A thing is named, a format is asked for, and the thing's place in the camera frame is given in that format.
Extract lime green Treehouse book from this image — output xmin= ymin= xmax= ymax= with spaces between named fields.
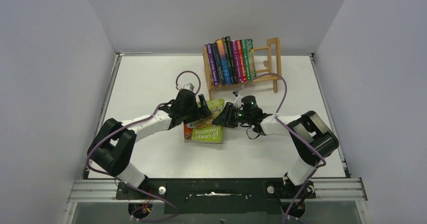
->
xmin=187 ymin=99 xmax=225 ymax=143

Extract orange Treehouse book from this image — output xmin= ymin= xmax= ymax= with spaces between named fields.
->
xmin=184 ymin=122 xmax=194 ymax=140

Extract Little Women book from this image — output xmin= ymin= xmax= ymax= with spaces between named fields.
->
xmin=212 ymin=42 xmax=226 ymax=86

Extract Jane Eyre book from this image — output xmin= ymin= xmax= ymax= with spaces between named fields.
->
xmin=216 ymin=39 xmax=233 ymax=85

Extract wooden book rack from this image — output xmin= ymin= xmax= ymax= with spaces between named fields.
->
xmin=203 ymin=37 xmax=281 ymax=100

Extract purple comic book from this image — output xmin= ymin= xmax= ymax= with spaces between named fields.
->
xmin=206 ymin=43 xmax=219 ymax=86

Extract dark green book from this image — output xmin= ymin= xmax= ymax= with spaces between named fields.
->
xmin=222 ymin=36 xmax=238 ymax=85

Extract magenta Treehouse book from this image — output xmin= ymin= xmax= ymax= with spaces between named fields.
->
xmin=231 ymin=40 xmax=244 ymax=83

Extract red Treehouse book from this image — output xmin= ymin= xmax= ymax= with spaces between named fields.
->
xmin=236 ymin=40 xmax=247 ymax=82

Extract black Moon and Sixpence book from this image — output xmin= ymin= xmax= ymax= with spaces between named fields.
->
xmin=227 ymin=36 xmax=238 ymax=84

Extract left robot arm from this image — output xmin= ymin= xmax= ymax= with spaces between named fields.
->
xmin=87 ymin=89 xmax=212 ymax=187

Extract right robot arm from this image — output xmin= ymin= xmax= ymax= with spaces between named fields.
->
xmin=213 ymin=96 xmax=339 ymax=197

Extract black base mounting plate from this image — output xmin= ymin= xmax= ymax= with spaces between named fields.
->
xmin=115 ymin=178 xmax=316 ymax=217

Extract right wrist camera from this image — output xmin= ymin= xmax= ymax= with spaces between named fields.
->
xmin=232 ymin=90 xmax=243 ymax=109

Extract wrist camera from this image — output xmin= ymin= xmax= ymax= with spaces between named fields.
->
xmin=180 ymin=83 xmax=194 ymax=92
xmin=232 ymin=90 xmax=243 ymax=109

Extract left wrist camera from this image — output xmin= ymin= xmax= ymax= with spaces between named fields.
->
xmin=180 ymin=83 xmax=194 ymax=92

